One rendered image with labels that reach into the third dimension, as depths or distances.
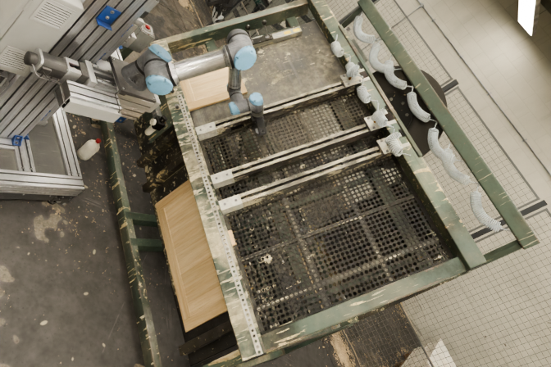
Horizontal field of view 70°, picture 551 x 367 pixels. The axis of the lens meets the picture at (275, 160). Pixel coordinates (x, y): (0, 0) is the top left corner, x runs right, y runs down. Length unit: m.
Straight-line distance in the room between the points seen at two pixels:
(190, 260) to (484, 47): 6.01
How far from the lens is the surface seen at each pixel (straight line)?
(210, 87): 2.78
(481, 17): 7.63
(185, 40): 3.09
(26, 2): 1.91
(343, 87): 2.67
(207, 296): 2.56
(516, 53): 7.36
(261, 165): 2.35
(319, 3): 3.16
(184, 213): 2.75
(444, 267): 2.30
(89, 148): 3.08
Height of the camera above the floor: 2.14
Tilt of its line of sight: 22 degrees down
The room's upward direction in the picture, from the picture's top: 56 degrees clockwise
